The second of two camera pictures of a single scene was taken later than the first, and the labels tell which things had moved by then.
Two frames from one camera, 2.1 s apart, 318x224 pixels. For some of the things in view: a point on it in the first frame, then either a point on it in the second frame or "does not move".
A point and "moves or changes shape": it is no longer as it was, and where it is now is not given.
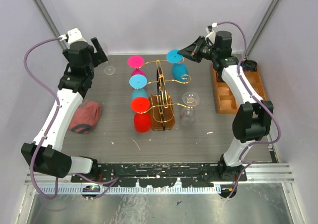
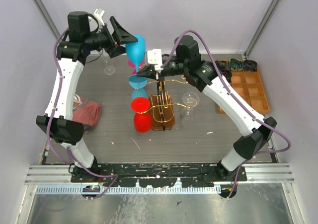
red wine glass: [142, 118] does not move
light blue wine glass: [180, 71] moves or changes shape
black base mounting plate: [154, 174] does not move
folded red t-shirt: [85, 116] does not move
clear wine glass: [109, 70] does not move
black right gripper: [191, 51] → [148, 73]
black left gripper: [100, 56] → [122, 36]
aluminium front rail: [59, 182] does not move
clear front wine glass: [190, 99] does not move
